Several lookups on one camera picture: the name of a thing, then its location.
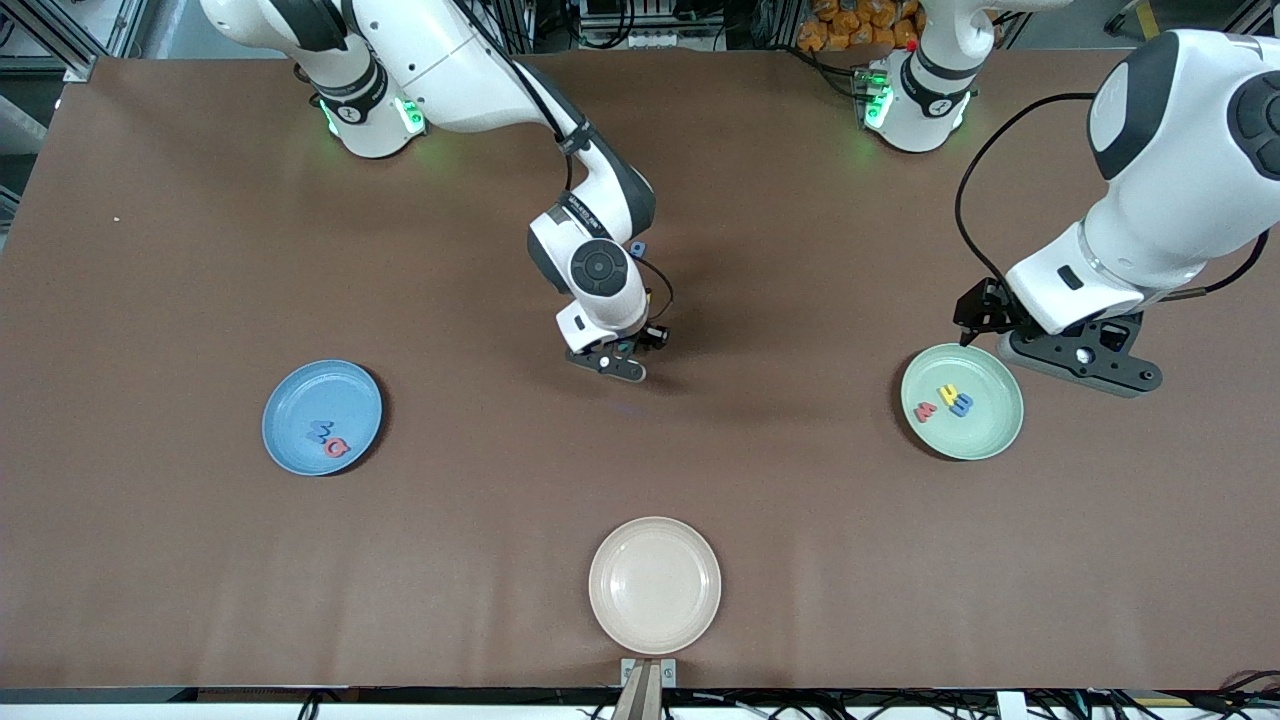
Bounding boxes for green plate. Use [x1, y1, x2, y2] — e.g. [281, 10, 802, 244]
[900, 343, 1025, 462]

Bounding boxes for bag of orange items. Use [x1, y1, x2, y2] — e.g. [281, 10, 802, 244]
[798, 0, 921, 53]

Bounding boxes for blue plate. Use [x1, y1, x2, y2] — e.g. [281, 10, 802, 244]
[262, 360, 384, 477]

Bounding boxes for grey metal camera mount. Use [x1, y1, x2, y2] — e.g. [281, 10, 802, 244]
[620, 657, 677, 720]

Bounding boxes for aluminium frame profile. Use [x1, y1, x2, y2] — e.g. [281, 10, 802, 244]
[1225, 0, 1280, 36]
[20, 0, 131, 83]

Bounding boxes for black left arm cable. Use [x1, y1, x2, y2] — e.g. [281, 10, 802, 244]
[954, 92, 1101, 291]

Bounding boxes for beige plate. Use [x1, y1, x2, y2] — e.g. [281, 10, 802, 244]
[588, 516, 722, 657]

